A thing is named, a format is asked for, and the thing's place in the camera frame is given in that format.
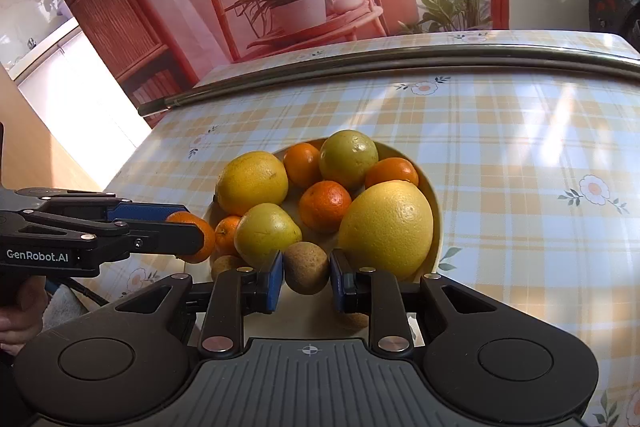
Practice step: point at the person's left hand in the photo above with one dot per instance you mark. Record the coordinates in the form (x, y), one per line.
(22, 321)

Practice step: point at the yellow lemon small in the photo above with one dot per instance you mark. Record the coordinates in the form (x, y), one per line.
(263, 231)

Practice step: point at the large yellow grapefruit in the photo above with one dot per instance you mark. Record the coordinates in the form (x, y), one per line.
(389, 227)

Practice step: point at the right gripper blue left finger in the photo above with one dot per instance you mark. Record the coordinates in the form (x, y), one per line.
(229, 299)

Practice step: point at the orange tangerine front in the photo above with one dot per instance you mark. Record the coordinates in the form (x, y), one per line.
(323, 206)

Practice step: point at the green yellow apple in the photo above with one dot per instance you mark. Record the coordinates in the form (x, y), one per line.
(346, 157)

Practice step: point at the steel telescopic pole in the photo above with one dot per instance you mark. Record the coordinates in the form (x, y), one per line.
(455, 56)

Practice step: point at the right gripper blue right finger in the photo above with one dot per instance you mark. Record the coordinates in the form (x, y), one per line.
(376, 294)

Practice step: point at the plaid floral tablecloth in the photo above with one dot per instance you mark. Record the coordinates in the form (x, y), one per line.
(536, 175)

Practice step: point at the cream fruit plate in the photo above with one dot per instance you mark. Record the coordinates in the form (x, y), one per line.
(314, 316)

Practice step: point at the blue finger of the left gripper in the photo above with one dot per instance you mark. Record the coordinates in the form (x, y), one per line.
(142, 211)
(147, 237)

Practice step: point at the brown longan fruit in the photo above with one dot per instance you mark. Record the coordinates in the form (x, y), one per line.
(226, 265)
(353, 321)
(306, 268)

